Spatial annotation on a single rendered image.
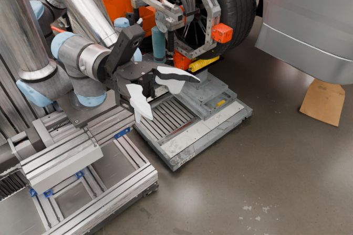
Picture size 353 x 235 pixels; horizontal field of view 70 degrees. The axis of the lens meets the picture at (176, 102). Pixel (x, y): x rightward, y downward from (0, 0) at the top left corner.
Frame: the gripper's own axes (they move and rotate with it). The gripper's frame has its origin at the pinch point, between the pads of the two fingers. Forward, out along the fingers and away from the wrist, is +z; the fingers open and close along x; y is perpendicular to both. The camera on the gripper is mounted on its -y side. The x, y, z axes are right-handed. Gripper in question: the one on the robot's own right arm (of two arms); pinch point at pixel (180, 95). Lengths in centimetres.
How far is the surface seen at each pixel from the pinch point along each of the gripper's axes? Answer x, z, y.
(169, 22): -70, -54, 20
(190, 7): -80, -49, 13
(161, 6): -76, -64, 16
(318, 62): -98, 16, 27
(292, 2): -101, -5, 4
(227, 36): -91, -30, 26
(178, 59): -101, -66, 58
